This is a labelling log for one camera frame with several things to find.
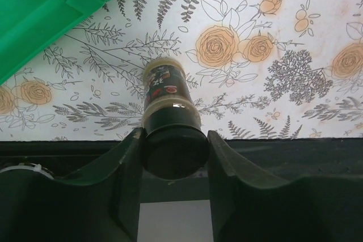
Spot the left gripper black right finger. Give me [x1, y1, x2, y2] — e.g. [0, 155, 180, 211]
[208, 131, 362, 241]

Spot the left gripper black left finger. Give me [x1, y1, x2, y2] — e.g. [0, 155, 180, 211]
[1, 128, 143, 241]

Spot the small black-cap spice jar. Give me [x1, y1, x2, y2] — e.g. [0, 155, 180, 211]
[141, 57, 209, 180]

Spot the green plastic organizer tray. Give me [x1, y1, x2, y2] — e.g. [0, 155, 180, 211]
[1, 0, 109, 83]

